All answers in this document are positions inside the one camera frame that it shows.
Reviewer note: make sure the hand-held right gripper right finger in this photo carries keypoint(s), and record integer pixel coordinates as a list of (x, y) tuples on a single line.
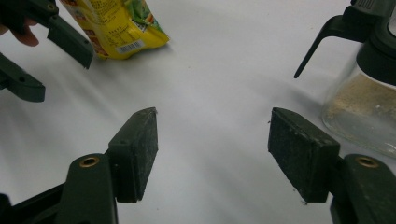
[(305, 155)]

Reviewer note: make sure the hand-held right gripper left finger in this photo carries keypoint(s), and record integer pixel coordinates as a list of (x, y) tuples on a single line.
[(134, 155)]

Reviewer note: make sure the yellow green spout pouch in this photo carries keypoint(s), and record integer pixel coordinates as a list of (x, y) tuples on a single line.
[(115, 25)]

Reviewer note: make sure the white table sheet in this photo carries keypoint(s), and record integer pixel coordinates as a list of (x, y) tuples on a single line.
[(202, 77)]

